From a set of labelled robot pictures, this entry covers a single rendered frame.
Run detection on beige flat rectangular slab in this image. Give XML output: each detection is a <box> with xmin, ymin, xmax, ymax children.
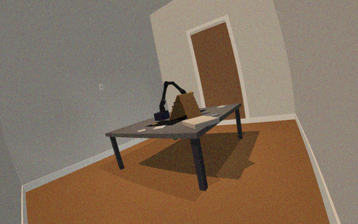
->
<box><xmin>182</xmin><ymin>115</ymin><xmax>220</xmax><ymax>130</ymax></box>

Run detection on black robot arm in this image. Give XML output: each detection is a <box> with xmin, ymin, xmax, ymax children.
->
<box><xmin>159</xmin><ymin>81</ymin><xmax>187</xmax><ymax>112</ymax></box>

